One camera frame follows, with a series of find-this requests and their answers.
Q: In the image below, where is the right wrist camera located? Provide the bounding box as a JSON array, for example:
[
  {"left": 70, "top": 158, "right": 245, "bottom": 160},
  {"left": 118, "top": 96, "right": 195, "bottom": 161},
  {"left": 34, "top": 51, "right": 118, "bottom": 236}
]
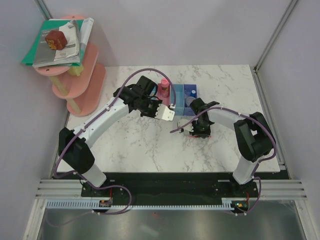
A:
[{"left": 177, "top": 118, "right": 194, "bottom": 135}]

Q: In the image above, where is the red pen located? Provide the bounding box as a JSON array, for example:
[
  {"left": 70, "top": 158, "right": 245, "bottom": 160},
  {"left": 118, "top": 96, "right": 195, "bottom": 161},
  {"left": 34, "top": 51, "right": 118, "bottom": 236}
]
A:
[{"left": 184, "top": 134, "right": 212, "bottom": 139}]

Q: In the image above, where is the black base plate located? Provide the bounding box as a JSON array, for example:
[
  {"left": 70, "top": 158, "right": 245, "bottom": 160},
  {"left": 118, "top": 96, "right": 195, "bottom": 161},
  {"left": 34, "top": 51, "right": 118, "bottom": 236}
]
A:
[{"left": 52, "top": 171, "right": 291, "bottom": 207}]

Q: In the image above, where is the sky blue drawer box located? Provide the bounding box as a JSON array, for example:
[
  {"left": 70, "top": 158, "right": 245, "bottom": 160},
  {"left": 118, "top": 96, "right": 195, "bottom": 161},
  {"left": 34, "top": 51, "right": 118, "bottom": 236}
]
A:
[{"left": 173, "top": 84, "right": 185, "bottom": 116}]

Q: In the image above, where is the pink drawer box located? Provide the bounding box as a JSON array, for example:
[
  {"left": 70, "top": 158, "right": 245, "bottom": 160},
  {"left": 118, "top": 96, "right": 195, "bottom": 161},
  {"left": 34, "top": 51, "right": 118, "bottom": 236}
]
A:
[{"left": 156, "top": 83, "right": 171, "bottom": 107}]

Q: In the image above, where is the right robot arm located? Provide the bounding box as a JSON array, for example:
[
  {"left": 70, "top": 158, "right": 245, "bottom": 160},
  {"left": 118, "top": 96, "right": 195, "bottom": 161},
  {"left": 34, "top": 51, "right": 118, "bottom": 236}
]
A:
[{"left": 190, "top": 98, "right": 277, "bottom": 197}]

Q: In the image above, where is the aluminium rail frame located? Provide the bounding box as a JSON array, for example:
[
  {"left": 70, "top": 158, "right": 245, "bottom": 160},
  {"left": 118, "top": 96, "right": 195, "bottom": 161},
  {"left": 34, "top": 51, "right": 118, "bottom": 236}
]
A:
[{"left": 22, "top": 109, "right": 310, "bottom": 240}]

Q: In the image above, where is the pink glue stick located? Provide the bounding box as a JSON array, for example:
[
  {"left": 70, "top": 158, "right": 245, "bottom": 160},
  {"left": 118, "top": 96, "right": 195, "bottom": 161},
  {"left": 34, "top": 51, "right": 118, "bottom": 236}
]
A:
[{"left": 160, "top": 78, "right": 170, "bottom": 98}]

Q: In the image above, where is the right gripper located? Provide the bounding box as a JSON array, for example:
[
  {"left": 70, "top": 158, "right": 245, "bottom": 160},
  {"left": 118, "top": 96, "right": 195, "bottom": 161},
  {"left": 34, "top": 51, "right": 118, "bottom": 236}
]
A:
[{"left": 189, "top": 119, "right": 211, "bottom": 138}]

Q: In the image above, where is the purple cable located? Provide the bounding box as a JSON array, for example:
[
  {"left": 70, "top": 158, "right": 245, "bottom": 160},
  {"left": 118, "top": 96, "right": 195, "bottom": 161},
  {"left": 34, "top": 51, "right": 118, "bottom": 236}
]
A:
[
  {"left": 46, "top": 68, "right": 177, "bottom": 228},
  {"left": 169, "top": 106, "right": 277, "bottom": 217}
]

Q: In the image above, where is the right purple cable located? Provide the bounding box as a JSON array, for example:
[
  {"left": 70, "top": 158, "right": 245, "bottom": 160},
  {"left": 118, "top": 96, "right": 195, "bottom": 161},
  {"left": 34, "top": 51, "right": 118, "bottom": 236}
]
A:
[{"left": 169, "top": 106, "right": 277, "bottom": 217}]

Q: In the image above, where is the green folder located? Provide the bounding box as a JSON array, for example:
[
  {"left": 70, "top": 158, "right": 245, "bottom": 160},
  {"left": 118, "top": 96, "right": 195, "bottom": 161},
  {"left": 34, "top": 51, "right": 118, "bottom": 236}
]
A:
[{"left": 21, "top": 19, "right": 85, "bottom": 68}]

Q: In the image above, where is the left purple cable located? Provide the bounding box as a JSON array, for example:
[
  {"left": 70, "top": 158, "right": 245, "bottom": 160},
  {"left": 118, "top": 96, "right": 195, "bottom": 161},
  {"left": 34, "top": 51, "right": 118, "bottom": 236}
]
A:
[{"left": 46, "top": 68, "right": 177, "bottom": 228}]

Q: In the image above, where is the pink tiered shelf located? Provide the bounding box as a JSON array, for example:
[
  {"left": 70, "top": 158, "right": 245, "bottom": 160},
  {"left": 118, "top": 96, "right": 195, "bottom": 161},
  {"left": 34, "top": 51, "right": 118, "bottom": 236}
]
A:
[{"left": 33, "top": 15, "right": 106, "bottom": 117}]

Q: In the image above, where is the purple drawer box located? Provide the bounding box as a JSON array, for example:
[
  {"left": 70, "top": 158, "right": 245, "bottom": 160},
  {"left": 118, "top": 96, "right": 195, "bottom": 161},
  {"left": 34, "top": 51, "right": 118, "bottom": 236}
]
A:
[{"left": 183, "top": 84, "right": 198, "bottom": 116}]

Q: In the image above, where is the clear jar of paper clips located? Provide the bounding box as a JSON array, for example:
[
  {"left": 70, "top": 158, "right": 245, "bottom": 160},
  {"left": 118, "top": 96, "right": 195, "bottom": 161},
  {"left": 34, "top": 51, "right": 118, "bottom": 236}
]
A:
[{"left": 185, "top": 96, "right": 195, "bottom": 108}]

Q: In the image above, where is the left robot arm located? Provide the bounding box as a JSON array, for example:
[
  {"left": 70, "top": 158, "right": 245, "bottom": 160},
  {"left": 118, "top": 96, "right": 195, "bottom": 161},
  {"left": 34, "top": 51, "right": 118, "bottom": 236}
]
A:
[{"left": 58, "top": 76, "right": 162, "bottom": 197}]

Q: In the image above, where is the grey manual booklet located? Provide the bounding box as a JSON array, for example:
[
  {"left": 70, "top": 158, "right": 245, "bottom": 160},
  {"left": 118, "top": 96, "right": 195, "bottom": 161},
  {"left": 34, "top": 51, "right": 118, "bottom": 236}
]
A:
[{"left": 32, "top": 24, "right": 80, "bottom": 68}]

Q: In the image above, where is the white cable duct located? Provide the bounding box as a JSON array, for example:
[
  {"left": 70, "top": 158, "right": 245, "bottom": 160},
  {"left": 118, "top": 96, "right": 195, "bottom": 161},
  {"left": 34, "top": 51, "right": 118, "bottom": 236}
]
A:
[{"left": 46, "top": 199, "right": 248, "bottom": 211}]

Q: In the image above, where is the red brown cube box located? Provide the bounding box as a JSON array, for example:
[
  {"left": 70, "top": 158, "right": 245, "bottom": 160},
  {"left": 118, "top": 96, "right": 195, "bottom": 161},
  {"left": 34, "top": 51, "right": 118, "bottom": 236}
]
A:
[{"left": 44, "top": 30, "right": 68, "bottom": 51}]

